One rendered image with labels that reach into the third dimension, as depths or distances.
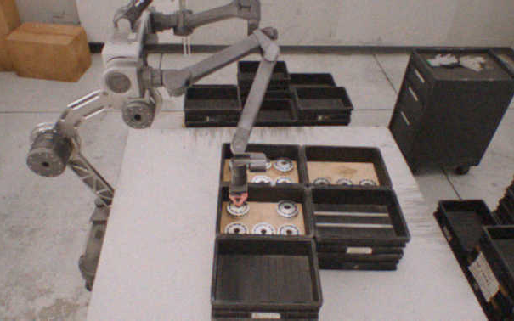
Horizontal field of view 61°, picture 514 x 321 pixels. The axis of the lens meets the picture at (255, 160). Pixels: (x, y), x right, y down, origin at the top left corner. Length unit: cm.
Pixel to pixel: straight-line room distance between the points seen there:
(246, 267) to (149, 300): 42
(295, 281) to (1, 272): 193
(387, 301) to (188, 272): 85
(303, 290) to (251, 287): 20
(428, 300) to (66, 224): 228
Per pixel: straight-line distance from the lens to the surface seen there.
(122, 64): 169
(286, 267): 181
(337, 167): 227
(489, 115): 350
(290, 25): 499
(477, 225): 309
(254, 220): 195
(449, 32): 562
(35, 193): 351
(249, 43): 171
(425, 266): 214
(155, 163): 245
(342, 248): 189
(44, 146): 226
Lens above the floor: 229
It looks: 41 degrees down
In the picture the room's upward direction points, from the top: 4 degrees clockwise
